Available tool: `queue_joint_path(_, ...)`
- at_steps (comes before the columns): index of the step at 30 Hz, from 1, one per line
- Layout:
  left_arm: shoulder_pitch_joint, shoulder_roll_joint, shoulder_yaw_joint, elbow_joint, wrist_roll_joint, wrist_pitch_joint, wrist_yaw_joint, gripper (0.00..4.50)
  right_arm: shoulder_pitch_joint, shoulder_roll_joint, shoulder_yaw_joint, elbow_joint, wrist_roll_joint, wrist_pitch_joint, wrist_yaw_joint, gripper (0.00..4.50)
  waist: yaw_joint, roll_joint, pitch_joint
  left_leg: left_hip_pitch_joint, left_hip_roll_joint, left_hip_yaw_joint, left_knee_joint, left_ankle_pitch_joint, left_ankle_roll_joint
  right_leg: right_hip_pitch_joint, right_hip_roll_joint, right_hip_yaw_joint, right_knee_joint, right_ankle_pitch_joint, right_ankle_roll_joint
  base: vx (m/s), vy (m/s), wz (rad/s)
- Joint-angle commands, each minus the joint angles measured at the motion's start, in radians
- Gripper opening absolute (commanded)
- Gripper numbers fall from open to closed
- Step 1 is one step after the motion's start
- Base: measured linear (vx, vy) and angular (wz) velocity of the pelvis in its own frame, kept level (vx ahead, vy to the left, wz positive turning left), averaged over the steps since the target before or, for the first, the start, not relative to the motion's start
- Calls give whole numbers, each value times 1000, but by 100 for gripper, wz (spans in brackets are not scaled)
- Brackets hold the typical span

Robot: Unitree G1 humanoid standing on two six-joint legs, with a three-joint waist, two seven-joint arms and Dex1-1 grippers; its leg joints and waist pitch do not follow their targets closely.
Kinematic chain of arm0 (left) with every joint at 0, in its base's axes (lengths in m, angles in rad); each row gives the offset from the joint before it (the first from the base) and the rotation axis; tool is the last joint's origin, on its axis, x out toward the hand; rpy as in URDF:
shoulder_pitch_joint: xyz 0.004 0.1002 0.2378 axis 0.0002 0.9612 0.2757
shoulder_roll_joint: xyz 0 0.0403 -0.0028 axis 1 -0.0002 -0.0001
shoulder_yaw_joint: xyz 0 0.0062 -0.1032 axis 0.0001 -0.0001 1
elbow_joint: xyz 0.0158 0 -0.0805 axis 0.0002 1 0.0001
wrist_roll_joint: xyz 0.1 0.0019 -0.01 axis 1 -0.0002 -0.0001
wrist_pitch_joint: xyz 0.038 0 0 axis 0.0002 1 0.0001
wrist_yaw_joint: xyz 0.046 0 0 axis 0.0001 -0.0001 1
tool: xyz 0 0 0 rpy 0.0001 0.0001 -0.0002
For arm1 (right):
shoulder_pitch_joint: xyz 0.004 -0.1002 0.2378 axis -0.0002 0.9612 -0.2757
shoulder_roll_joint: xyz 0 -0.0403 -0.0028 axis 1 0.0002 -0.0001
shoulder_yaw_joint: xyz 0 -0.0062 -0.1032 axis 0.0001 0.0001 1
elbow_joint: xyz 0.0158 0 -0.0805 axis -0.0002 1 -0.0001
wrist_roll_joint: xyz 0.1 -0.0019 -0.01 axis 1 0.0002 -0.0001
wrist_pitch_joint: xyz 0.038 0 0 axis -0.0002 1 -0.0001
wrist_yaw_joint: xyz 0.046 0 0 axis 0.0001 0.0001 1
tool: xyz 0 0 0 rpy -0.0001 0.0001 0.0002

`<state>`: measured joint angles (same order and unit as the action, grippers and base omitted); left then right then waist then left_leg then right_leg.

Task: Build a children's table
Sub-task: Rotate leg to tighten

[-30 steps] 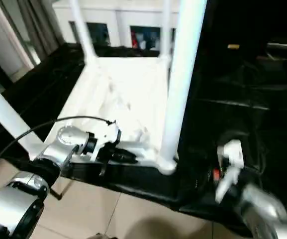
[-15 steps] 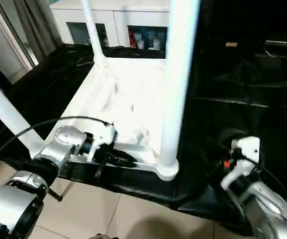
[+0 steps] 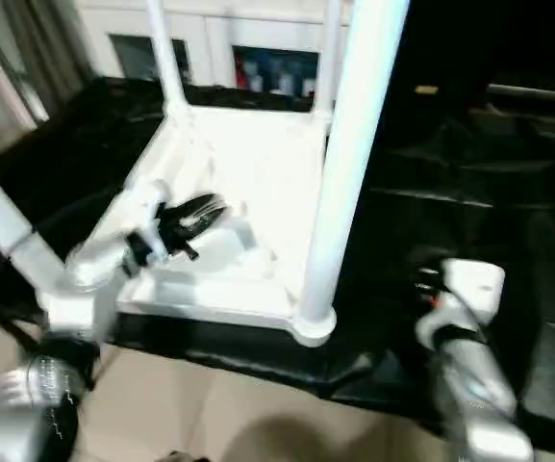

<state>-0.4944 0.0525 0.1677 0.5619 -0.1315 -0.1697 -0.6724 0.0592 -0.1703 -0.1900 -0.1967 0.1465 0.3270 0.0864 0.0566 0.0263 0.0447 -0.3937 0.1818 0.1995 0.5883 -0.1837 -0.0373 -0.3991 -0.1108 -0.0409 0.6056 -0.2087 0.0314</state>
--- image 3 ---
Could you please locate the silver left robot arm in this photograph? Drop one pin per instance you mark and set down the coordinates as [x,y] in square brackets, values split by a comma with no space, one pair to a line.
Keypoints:
[89,264]

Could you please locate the small tan tag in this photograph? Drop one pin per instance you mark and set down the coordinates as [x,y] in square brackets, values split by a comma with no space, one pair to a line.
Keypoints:
[425,89]

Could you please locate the black work table leg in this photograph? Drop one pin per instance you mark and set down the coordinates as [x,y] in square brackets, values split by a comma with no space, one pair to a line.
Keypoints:
[22,338]

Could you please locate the long black bar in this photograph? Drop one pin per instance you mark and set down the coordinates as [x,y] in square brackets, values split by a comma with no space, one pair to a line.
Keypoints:
[537,91]

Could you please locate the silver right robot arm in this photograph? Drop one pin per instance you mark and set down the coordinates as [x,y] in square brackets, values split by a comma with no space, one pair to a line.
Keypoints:
[474,385]

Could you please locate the white plastic table leg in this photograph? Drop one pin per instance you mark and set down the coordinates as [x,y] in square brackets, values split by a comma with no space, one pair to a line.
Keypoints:
[327,62]
[3,212]
[354,144]
[169,58]

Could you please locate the grey curtain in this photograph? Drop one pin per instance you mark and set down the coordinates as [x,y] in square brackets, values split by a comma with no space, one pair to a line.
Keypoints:
[41,53]

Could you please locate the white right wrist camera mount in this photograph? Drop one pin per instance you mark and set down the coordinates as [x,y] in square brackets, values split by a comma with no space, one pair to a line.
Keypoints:
[474,289]

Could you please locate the small white jar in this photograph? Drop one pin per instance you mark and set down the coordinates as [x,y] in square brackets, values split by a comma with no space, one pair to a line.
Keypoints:
[310,86]

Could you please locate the white plastic table top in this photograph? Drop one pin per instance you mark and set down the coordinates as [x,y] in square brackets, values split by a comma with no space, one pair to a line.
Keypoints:
[258,183]

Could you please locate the black mat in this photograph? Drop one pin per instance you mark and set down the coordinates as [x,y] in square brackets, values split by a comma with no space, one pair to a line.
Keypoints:
[474,192]

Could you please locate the small red item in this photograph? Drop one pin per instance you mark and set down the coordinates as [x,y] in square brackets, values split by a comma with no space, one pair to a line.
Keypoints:
[240,72]

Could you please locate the white cabinet with glass doors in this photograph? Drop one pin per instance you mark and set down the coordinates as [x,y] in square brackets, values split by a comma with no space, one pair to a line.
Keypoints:
[219,29]

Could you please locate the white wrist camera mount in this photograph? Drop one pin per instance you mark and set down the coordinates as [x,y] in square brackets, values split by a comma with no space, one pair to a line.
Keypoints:
[148,216]
[474,289]

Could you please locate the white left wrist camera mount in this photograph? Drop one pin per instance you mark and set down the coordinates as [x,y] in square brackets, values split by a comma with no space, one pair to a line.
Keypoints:
[148,216]

